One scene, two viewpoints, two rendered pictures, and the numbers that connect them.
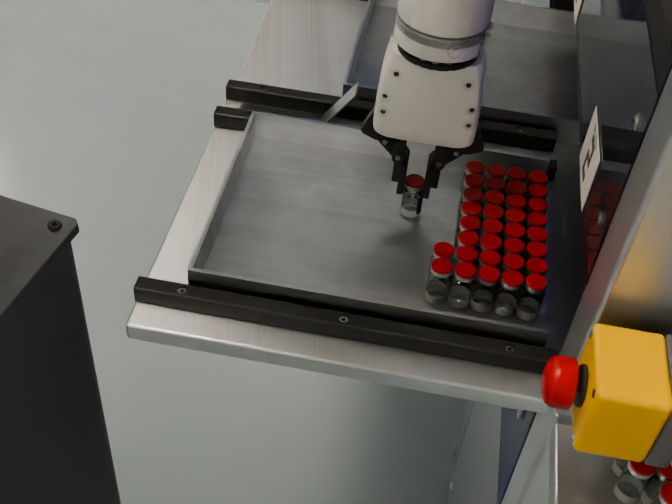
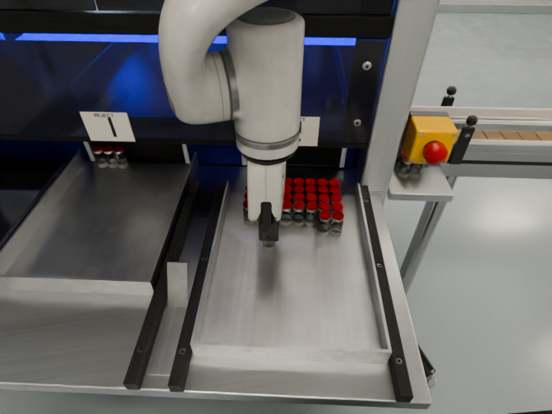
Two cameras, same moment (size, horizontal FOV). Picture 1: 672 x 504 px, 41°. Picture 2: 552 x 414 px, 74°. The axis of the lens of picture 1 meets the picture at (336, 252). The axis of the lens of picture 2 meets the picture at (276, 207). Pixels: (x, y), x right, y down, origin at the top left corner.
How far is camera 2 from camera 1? 0.83 m
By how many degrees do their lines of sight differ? 63
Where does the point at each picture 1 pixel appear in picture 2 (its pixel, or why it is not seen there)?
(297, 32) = (27, 344)
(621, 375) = (443, 126)
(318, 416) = not seen: outside the picture
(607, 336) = (425, 127)
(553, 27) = (68, 181)
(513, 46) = (85, 201)
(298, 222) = (294, 305)
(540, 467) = not seen: hidden behind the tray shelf
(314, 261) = (328, 292)
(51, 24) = not seen: outside the picture
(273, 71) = (94, 355)
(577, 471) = (411, 187)
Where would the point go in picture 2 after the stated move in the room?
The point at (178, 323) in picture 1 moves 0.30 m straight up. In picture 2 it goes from (413, 365) to (514, 198)
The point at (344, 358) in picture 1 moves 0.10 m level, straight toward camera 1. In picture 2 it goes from (395, 269) to (454, 268)
